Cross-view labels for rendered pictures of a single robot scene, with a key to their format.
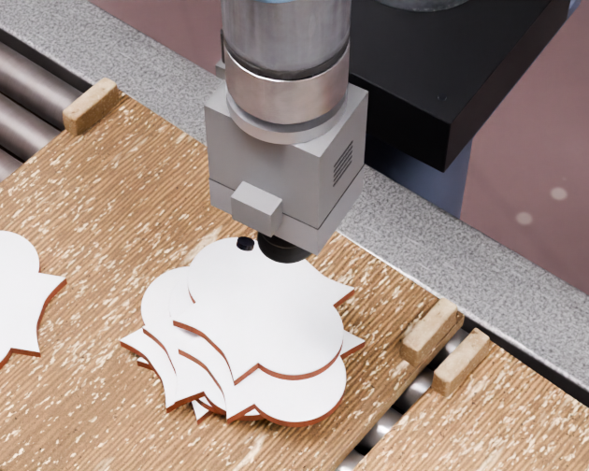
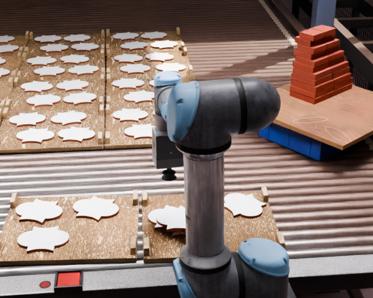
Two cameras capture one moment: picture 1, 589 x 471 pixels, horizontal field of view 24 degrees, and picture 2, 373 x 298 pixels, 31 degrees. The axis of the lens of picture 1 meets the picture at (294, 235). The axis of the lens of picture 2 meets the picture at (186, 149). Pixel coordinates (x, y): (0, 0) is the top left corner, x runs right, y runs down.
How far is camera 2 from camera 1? 219 cm
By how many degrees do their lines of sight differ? 91
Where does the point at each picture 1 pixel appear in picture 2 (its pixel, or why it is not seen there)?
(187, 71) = not seen: hidden behind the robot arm
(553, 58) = not seen: outside the picture
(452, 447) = (121, 237)
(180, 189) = (237, 243)
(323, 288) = (172, 226)
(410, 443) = (130, 233)
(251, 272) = not seen: hidden behind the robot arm
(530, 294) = (134, 279)
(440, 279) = (159, 270)
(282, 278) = (183, 222)
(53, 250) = (245, 220)
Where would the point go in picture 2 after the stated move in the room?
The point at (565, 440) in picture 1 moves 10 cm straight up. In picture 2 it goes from (97, 250) to (95, 222)
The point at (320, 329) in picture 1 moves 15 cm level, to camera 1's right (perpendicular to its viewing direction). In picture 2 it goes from (164, 220) to (125, 240)
